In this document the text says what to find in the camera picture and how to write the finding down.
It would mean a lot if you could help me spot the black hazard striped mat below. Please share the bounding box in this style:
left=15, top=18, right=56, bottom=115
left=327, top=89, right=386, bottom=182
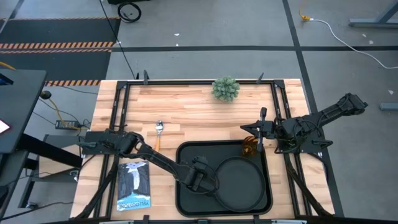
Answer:
left=0, top=17, right=122, bottom=87

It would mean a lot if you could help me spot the Yellowstone poster booklet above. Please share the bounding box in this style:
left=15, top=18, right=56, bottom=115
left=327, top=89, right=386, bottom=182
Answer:
left=116, top=160, right=152, bottom=212

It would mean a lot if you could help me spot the orange cable plug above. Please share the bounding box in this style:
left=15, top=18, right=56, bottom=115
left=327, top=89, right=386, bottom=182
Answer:
left=298, top=5, right=312, bottom=22

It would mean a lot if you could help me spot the black side desk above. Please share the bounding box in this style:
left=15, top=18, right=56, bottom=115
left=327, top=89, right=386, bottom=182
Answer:
left=0, top=68, right=48, bottom=155

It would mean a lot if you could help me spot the green potted plant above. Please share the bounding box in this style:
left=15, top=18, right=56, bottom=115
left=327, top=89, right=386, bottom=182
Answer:
left=211, top=75, right=241, bottom=103

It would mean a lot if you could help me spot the yellow floor cable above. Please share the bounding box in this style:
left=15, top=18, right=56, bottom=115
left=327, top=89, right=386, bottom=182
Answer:
left=46, top=96, right=90, bottom=131

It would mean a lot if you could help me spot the amber textured glass cup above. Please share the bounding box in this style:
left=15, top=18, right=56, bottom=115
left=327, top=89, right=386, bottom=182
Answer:
left=242, top=135, right=259, bottom=157

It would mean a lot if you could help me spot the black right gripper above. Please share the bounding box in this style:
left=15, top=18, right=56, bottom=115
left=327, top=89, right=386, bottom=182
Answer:
left=239, top=106, right=279, bottom=154

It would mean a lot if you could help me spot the long black floor cable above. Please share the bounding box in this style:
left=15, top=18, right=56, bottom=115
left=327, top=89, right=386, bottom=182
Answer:
left=98, top=0, right=138, bottom=80

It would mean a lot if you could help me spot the metal spoon orange handle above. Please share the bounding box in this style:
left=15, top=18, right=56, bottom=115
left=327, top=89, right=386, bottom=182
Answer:
left=154, top=119, right=164, bottom=152

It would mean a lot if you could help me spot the coiled black cable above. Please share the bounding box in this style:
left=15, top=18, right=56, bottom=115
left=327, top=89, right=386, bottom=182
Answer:
left=117, top=1, right=142, bottom=24

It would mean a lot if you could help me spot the black aluminium table frame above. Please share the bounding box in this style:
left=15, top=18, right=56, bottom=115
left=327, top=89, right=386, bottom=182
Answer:
left=74, top=70, right=335, bottom=224

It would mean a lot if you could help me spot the black plastic tray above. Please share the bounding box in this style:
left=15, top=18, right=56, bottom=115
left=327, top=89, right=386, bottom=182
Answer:
left=175, top=139, right=274, bottom=218

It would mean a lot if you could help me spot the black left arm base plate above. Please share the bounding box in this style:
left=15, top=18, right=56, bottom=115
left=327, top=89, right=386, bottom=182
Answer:
left=81, top=130, right=125, bottom=156

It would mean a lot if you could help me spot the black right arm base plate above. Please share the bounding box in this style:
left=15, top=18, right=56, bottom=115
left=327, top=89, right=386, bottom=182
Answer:
left=275, top=116, right=334, bottom=154

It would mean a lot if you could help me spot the black round plate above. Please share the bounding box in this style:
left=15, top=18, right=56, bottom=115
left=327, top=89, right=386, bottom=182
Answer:
left=213, top=156, right=267, bottom=213

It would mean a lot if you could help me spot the white floor cable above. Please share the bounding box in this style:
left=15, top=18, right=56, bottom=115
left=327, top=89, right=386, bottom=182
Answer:
left=310, top=17, right=398, bottom=70

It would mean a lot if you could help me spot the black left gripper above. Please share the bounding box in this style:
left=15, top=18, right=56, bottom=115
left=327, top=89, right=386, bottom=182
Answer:
left=182, top=155, right=220, bottom=194

